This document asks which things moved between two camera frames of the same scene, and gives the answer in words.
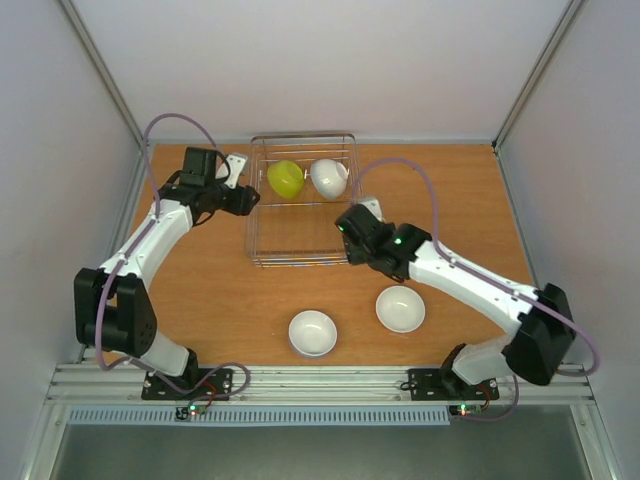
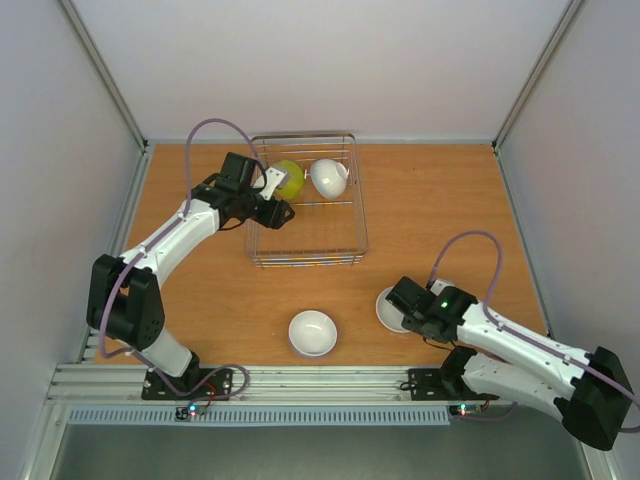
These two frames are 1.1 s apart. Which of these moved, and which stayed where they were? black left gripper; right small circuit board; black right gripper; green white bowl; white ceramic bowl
Moved: black left gripper; black right gripper
Stayed: green white bowl; white ceramic bowl; right small circuit board
